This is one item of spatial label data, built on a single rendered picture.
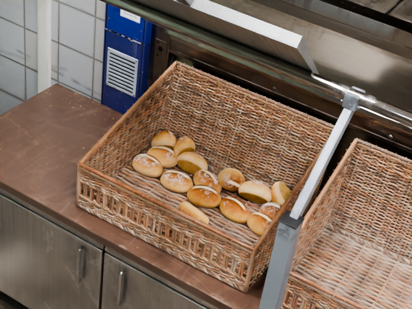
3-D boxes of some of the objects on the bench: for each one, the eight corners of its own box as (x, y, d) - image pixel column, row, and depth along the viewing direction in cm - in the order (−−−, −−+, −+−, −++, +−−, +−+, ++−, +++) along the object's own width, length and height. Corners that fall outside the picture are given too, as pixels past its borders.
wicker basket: (332, 209, 228) (354, 133, 212) (522, 294, 209) (562, 217, 192) (258, 309, 192) (278, 226, 176) (479, 422, 173) (523, 341, 157)
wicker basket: (167, 131, 251) (175, 57, 234) (323, 202, 231) (344, 125, 214) (72, 206, 215) (73, 124, 199) (246, 297, 195) (265, 215, 179)
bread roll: (269, 208, 225) (270, 198, 219) (236, 197, 226) (236, 188, 220) (274, 192, 227) (276, 182, 221) (241, 181, 229) (243, 171, 223)
